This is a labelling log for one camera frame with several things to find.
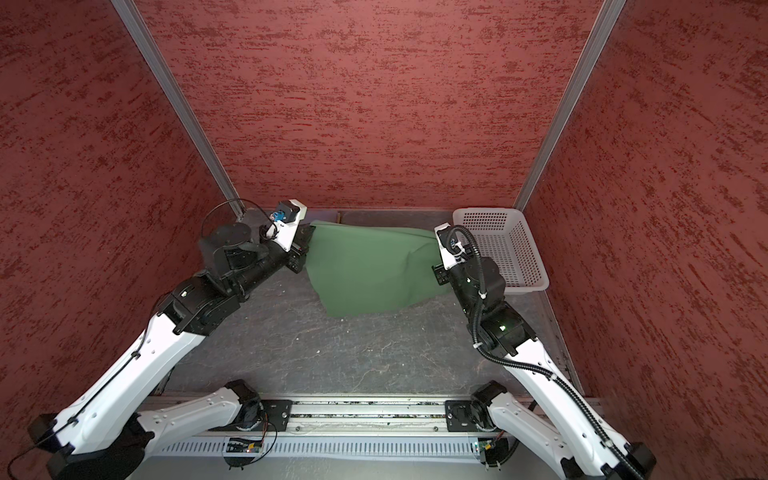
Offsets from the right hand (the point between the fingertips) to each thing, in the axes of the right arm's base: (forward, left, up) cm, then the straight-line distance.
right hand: (443, 243), depth 69 cm
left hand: (0, +30, +6) cm, 31 cm away
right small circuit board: (-37, -10, -34) cm, 51 cm away
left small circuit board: (-35, +51, -35) cm, 71 cm away
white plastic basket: (+30, -32, -32) cm, 54 cm away
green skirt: (-5, +19, -3) cm, 20 cm away
